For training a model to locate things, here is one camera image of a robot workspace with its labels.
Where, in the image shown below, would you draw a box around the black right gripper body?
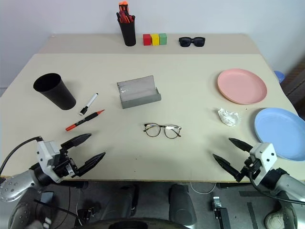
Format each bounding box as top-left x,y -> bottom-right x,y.
239,156 -> 262,182

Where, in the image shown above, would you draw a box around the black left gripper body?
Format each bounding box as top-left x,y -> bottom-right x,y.
51,146 -> 81,179

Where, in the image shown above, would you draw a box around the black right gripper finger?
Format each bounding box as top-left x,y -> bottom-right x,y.
228,137 -> 254,153
212,154 -> 245,183

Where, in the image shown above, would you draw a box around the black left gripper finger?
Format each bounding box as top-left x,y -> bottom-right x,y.
61,133 -> 92,150
76,152 -> 106,177

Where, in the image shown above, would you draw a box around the grey glasses case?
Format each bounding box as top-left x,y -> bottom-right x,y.
116,75 -> 162,109

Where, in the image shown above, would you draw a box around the black and orange pen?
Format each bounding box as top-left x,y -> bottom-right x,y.
65,109 -> 105,132

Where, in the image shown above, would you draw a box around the crumpled white paper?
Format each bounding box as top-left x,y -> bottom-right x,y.
217,107 -> 240,126

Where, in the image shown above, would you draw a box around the white whiteboard marker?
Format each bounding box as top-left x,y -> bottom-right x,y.
79,93 -> 99,117

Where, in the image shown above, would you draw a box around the blue plate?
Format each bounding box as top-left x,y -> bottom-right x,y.
254,107 -> 305,162

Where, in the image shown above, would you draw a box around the black caster stand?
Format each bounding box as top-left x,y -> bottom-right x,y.
211,196 -> 231,229

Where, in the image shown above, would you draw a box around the empty black cup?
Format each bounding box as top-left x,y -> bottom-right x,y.
33,73 -> 77,111

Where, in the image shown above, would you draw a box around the pink plate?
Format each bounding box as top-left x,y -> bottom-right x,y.
217,68 -> 267,105

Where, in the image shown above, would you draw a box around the dark grey rounded shape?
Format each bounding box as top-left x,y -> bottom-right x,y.
168,183 -> 197,226

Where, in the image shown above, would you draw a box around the thin framed eyeglasses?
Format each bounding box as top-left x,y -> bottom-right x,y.
143,123 -> 182,139

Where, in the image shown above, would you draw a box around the blue plastic stool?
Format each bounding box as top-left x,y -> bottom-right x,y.
273,70 -> 285,83

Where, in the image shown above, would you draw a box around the black sunglasses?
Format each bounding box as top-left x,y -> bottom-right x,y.
178,37 -> 206,48

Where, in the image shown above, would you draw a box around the black pen holder cup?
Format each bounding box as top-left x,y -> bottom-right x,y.
118,20 -> 137,47

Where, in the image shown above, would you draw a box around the red pen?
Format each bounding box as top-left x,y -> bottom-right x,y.
120,11 -> 131,24

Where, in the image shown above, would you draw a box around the orange capped marker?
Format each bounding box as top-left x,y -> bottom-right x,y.
118,1 -> 130,23

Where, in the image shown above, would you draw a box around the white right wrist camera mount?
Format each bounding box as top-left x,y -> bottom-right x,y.
249,142 -> 278,186

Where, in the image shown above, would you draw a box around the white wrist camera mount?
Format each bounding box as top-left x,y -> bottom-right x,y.
249,142 -> 278,186
36,140 -> 63,184

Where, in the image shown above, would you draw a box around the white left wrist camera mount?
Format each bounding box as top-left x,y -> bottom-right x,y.
36,140 -> 63,184

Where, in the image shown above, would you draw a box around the white floor cable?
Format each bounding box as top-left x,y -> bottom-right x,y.
190,182 -> 216,195

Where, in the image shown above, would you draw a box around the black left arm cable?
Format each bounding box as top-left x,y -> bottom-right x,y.
0,135 -> 43,178

